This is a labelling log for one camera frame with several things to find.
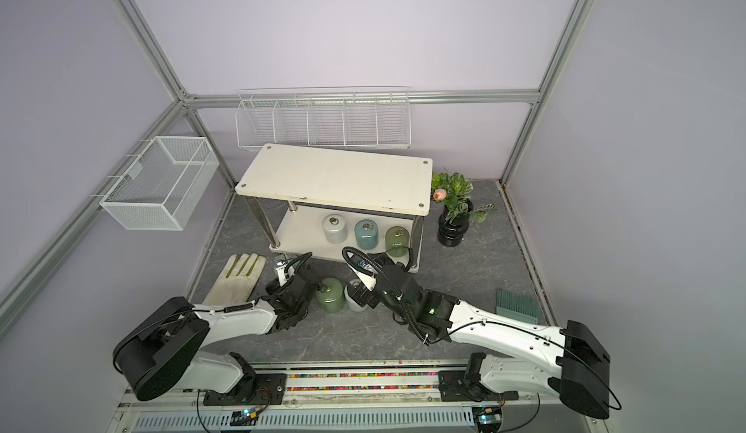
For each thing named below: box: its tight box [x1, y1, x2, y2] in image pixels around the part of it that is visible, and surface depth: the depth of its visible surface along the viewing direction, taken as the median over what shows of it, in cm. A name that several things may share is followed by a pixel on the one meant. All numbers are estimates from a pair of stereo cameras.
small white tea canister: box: [322, 213, 349, 244], surface depth 93 cm
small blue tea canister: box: [354, 218, 379, 251], surface depth 91 cm
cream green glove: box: [202, 252, 267, 305], surface depth 95 cm
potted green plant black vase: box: [431, 172, 499, 248], surface depth 86 cm
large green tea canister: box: [315, 276, 346, 314], surface depth 84 cm
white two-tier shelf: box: [235, 143, 434, 275], surface depth 79 cm
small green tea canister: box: [385, 225, 410, 258], surface depth 90 cm
